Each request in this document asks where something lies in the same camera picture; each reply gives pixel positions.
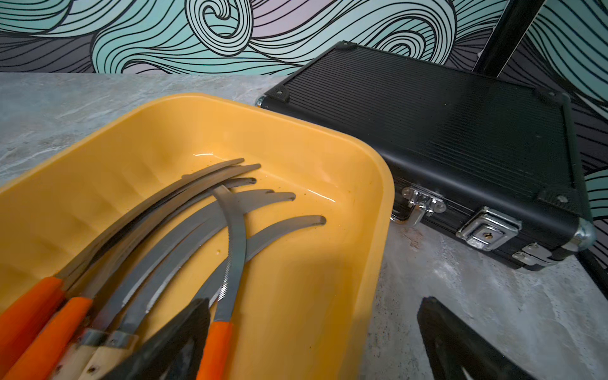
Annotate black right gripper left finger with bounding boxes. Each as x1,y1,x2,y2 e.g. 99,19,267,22
103,299,211,379

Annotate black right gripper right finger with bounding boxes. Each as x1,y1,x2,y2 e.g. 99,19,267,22
417,297,533,379

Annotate orange handle sickle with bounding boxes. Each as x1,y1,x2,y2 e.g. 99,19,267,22
196,186,247,379
193,215,326,307
1,162,260,379
1,158,244,374

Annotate labelled wooden handle sickle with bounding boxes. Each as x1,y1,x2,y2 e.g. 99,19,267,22
86,177,257,268

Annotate yellow plastic storage tray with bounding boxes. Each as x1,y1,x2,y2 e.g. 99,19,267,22
1,94,394,379

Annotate black aluminium carrying case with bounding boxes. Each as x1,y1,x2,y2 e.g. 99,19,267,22
257,41,596,271

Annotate black vertical frame post right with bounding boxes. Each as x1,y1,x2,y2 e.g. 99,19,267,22
473,0,546,78

